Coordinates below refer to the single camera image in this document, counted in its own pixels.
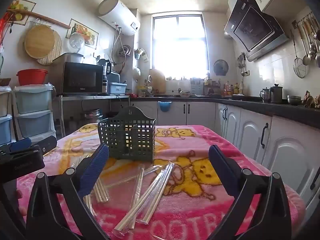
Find black induction cooktop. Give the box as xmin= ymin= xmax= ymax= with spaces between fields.
xmin=231 ymin=94 xmax=263 ymax=102

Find red plastic basin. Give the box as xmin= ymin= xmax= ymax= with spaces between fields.
xmin=16 ymin=69 xmax=48 ymax=86

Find black blender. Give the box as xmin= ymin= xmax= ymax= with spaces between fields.
xmin=97 ymin=59 xmax=112 ymax=93

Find person's left hand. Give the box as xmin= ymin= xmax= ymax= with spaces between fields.
xmin=16 ymin=189 xmax=27 ymax=217

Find black microwave oven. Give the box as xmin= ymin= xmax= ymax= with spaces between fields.
xmin=62 ymin=62 xmax=108 ymax=95

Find steel kettle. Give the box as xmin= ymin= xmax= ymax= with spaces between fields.
xmin=269 ymin=84 xmax=283 ymax=103

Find row of condiment bottles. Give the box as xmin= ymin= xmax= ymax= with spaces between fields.
xmin=224 ymin=81 xmax=244 ymax=96

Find round wooden board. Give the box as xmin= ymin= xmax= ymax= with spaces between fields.
xmin=24 ymin=25 xmax=56 ymax=59

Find row of hanging steel utensils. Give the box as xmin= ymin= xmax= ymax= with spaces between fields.
xmin=292 ymin=12 xmax=320 ymax=68

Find brown ginger pile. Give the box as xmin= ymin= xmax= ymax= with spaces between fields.
xmin=302 ymin=91 xmax=320 ymax=108

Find dark green utensil holder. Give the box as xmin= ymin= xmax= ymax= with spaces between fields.
xmin=97 ymin=106 xmax=157 ymax=162

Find white kitchen cabinets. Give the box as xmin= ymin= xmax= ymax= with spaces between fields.
xmin=130 ymin=100 xmax=320 ymax=205

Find pink cartoon printed blanket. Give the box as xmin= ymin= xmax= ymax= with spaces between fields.
xmin=16 ymin=124 xmax=307 ymax=240

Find pale blue knife holder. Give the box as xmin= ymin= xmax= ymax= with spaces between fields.
xmin=191 ymin=79 xmax=204 ymax=95

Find pale blue plastic drawer unit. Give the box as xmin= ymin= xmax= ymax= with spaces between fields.
xmin=14 ymin=84 xmax=57 ymax=140
xmin=0 ymin=86 xmax=13 ymax=145

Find steel ladle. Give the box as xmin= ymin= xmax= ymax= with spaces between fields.
xmin=297 ymin=21 xmax=311 ymax=66

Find wooden rolling pin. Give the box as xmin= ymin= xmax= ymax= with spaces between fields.
xmin=7 ymin=9 xmax=71 ymax=29

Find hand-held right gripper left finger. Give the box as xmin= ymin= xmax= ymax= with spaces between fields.
xmin=26 ymin=144 xmax=110 ymax=240

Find kitchen window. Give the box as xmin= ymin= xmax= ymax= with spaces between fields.
xmin=152 ymin=15 xmax=209 ymax=79

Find steel pot with lid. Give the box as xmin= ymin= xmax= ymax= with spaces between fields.
xmin=65 ymin=52 xmax=85 ymax=63

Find blue hanging plastic bin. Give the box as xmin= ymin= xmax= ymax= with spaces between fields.
xmin=157 ymin=101 xmax=173 ymax=112

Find bunch of chopsticks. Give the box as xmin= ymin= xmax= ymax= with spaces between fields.
xmin=71 ymin=155 xmax=180 ymax=238

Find grey wall fan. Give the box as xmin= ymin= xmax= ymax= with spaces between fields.
xmin=213 ymin=59 xmax=229 ymax=76

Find black kitchen countertop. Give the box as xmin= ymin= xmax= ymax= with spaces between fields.
xmin=130 ymin=94 xmax=320 ymax=128

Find steel kitchen table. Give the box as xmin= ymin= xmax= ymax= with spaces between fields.
xmin=57 ymin=94 xmax=130 ymax=138

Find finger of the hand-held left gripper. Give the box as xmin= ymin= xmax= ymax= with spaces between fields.
xmin=31 ymin=135 xmax=58 ymax=153
xmin=7 ymin=138 xmax=32 ymax=153

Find wire skimmer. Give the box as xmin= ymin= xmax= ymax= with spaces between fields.
xmin=291 ymin=30 xmax=309 ymax=78

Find wall-mounted utensil caddy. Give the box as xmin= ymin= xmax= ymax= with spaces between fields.
xmin=134 ymin=48 xmax=149 ymax=62

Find coiled grey hose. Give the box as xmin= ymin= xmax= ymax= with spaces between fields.
xmin=117 ymin=45 xmax=132 ymax=57

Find wooden cutting board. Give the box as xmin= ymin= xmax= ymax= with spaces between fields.
xmin=149 ymin=69 xmax=166 ymax=93

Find round bamboo mat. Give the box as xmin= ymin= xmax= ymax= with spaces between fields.
xmin=37 ymin=29 xmax=63 ymax=66

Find white water heater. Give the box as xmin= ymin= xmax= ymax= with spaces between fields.
xmin=97 ymin=0 xmax=141 ymax=36

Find white round plastic cover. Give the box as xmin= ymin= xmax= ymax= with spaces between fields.
xmin=69 ymin=32 xmax=87 ymax=49

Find fruit wall poster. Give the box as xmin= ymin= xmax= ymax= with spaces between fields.
xmin=66 ymin=18 xmax=99 ymax=49
xmin=9 ymin=0 xmax=37 ymax=25

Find hanging small kitchen tools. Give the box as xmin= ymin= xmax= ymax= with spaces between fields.
xmin=237 ymin=52 xmax=248 ymax=77

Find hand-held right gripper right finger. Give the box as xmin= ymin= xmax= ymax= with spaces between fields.
xmin=208 ymin=144 xmax=293 ymax=240

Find black range hood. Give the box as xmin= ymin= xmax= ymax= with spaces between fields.
xmin=224 ymin=0 xmax=290 ymax=62

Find blue-grey dish bin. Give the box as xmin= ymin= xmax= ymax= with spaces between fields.
xmin=108 ymin=82 xmax=127 ymax=94

